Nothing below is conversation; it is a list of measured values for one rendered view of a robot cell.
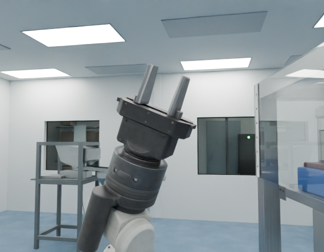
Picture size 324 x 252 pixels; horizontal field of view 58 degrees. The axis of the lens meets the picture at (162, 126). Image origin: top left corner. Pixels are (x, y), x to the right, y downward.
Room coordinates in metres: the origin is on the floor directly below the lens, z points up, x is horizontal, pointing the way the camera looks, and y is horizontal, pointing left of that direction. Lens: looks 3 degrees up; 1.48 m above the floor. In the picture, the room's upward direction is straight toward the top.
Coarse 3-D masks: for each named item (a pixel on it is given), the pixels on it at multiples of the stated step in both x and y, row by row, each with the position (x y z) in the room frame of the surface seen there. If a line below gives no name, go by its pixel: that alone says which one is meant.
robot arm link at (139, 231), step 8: (128, 224) 0.45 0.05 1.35; (136, 224) 0.45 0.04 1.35; (144, 224) 0.45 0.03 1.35; (120, 232) 0.44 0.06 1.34; (128, 232) 0.44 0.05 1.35; (136, 232) 0.44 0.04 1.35; (144, 232) 0.45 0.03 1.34; (152, 232) 0.46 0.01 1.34; (120, 240) 0.44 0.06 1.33; (128, 240) 0.43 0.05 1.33; (136, 240) 0.44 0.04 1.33; (144, 240) 0.46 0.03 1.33; (152, 240) 0.47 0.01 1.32; (112, 248) 0.54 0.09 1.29; (120, 248) 0.44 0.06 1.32; (128, 248) 0.44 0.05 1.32; (136, 248) 0.45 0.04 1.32; (144, 248) 0.47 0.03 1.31; (152, 248) 0.48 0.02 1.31
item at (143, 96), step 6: (150, 66) 0.42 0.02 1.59; (156, 66) 0.44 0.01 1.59; (150, 72) 0.42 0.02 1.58; (156, 72) 0.44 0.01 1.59; (144, 78) 0.43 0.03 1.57; (150, 78) 0.43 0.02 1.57; (144, 84) 0.43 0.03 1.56; (150, 84) 0.44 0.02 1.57; (144, 90) 0.43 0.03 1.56; (150, 90) 0.45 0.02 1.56; (138, 96) 0.43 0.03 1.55; (144, 96) 0.44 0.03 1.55; (138, 102) 0.43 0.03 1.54; (144, 102) 0.45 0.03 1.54
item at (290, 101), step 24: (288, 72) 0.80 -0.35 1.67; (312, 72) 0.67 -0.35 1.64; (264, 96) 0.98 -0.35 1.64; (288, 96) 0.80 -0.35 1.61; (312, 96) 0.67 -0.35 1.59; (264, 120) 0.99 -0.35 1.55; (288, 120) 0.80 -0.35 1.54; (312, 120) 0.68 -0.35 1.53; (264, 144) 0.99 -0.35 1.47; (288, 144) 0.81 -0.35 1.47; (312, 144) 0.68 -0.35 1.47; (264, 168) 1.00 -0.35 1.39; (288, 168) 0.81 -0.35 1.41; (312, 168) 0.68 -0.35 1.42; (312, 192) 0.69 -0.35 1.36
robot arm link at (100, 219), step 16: (96, 192) 0.43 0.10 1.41; (112, 192) 0.44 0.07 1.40; (128, 192) 0.43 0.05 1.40; (96, 208) 0.43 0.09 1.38; (112, 208) 0.46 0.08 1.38; (128, 208) 0.44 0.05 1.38; (144, 208) 0.45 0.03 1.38; (96, 224) 0.43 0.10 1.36; (112, 224) 0.45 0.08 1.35; (80, 240) 0.44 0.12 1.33; (96, 240) 0.45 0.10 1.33; (112, 240) 0.45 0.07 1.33
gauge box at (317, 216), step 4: (312, 212) 0.82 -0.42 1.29; (316, 212) 0.80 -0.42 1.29; (320, 212) 0.78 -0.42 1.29; (316, 216) 0.80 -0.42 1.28; (320, 216) 0.78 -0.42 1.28; (316, 220) 0.80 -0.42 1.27; (320, 220) 0.78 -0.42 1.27; (316, 224) 0.80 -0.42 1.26; (320, 224) 0.78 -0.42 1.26; (316, 228) 0.80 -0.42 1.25; (320, 228) 0.78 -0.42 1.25; (316, 232) 0.80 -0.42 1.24; (320, 232) 0.78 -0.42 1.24; (316, 236) 0.80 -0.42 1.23; (320, 236) 0.78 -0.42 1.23; (316, 240) 0.80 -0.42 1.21; (320, 240) 0.78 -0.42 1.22; (316, 244) 0.80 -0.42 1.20; (320, 244) 0.78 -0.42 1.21; (316, 248) 0.80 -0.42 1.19; (320, 248) 0.78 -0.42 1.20
